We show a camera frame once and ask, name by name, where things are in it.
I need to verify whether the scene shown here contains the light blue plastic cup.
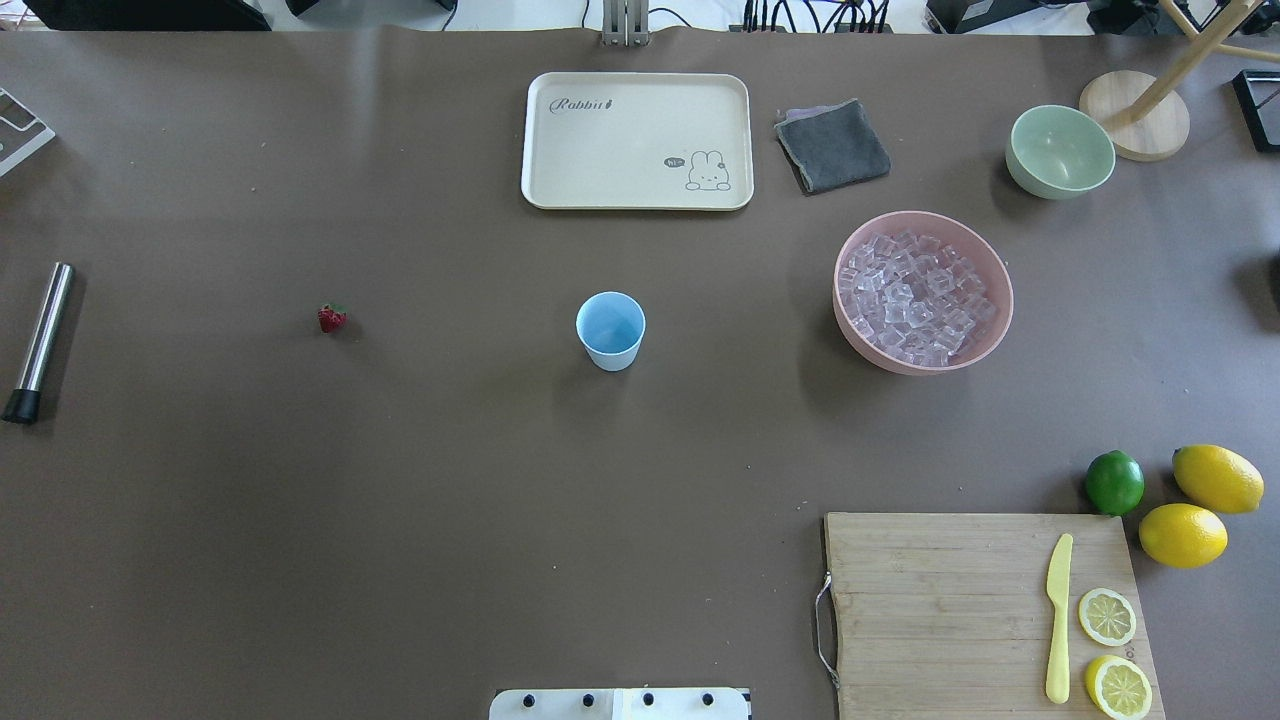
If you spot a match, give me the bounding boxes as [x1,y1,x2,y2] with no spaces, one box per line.
[575,291,646,372]

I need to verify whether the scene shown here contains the clear ice cube pile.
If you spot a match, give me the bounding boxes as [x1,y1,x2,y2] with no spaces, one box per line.
[838,232,998,368]

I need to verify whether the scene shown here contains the wooden cup stand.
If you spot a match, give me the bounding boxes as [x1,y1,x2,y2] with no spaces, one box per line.
[1079,1,1279,161]

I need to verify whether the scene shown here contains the cream rabbit serving tray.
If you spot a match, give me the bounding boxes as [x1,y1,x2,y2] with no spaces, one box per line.
[521,72,754,211]

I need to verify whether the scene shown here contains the grey folded cloth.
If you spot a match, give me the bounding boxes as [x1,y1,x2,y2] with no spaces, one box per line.
[774,97,892,195]

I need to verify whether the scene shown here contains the red strawberry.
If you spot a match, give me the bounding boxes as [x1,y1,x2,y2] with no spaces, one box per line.
[316,304,348,334]

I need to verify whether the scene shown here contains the pink bowl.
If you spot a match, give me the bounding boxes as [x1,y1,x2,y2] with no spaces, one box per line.
[832,210,1015,377]

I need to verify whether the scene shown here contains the wooden cutting board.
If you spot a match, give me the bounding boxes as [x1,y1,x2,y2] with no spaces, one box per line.
[823,512,1140,719]

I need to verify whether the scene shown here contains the green ceramic bowl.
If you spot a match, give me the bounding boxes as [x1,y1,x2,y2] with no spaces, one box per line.
[1004,105,1116,200]

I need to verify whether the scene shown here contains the yellow plastic knife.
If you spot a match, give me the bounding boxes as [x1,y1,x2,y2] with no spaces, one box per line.
[1044,533,1074,705]

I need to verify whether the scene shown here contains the green lime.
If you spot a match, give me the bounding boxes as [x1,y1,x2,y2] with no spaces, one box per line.
[1084,448,1146,518]

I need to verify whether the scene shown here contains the upper lemon half slice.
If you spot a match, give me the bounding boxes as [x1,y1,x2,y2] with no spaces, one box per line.
[1076,587,1138,647]

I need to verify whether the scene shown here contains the lemon half slice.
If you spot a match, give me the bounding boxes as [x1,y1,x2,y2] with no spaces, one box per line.
[1076,587,1138,647]
[1084,655,1155,719]

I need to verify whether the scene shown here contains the near yellow lemon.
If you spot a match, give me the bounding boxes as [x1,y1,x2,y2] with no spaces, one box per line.
[1138,503,1229,569]

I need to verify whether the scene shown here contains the yellow lemon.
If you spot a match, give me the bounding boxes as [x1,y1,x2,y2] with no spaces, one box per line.
[1138,503,1229,569]
[1172,445,1265,514]

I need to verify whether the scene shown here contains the lower lemon half slice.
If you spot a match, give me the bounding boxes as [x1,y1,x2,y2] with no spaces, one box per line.
[1084,655,1155,719]

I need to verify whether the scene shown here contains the far yellow lemon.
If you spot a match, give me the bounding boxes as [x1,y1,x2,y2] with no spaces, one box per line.
[1172,445,1265,514]

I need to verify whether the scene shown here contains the steel muddler black tip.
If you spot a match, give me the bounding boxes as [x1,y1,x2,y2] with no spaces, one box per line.
[3,263,76,425]

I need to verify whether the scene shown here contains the black metal tray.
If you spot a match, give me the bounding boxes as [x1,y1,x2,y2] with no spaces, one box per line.
[1231,70,1279,152]

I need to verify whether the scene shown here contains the aluminium frame post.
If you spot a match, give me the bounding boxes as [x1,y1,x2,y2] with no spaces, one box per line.
[602,0,650,47]

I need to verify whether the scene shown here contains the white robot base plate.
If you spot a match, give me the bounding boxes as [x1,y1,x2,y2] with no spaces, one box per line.
[488,687,753,719]

